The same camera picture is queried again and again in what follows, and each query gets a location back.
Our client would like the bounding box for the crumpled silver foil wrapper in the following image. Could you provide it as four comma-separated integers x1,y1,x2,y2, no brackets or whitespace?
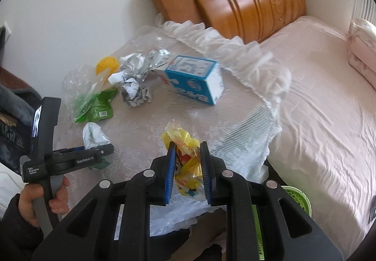
108,49,175,108

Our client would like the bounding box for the yellow foam fruit net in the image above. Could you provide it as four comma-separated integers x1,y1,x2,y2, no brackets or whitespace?
96,56,120,75

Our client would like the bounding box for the pink bed sheet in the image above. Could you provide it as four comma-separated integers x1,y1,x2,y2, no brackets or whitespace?
261,16,375,257

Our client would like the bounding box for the green plastic trash basket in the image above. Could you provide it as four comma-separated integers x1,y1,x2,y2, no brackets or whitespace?
282,185,312,216

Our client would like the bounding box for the person's left hand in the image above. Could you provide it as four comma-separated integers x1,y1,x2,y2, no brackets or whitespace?
18,176,70,228

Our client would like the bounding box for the yellow snack wrapper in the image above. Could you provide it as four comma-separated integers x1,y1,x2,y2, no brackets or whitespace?
161,120,205,201

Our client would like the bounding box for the pink floral pillow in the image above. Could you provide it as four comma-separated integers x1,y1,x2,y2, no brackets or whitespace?
347,18,375,88

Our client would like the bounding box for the clear plastic bottle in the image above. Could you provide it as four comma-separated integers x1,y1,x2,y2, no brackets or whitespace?
62,64,110,122

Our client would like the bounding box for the dark grey clothing pile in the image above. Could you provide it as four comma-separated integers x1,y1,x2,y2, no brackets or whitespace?
1,68,41,174

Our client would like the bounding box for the white tissue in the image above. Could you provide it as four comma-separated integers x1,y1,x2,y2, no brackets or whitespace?
82,121,112,171

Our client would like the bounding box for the green pouch with barcode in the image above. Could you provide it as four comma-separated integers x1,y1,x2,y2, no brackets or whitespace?
73,87,118,123

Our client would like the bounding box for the white lace table cover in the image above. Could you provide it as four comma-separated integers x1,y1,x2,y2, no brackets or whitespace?
54,21,291,236

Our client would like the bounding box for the blue white carton box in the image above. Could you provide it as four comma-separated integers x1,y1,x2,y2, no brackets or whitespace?
162,55,224,106

